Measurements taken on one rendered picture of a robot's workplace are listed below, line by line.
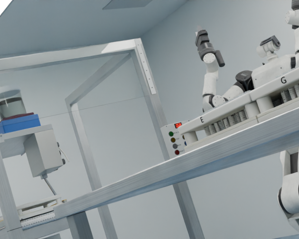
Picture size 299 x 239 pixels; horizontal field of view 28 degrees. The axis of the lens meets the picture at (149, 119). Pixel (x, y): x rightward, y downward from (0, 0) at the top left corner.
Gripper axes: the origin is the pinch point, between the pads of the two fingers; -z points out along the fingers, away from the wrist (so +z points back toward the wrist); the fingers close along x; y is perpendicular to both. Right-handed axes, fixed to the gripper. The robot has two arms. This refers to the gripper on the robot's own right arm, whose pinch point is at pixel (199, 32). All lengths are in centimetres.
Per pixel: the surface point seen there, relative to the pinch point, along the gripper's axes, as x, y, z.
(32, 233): -35, 108, 87
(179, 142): -31, 22, 51
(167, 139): -30, 28, 49
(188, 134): 140, 75, 147
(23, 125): -16, 104, 35
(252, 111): 159, 68, 155
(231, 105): 156, 70, 152
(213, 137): 147, 72, 153
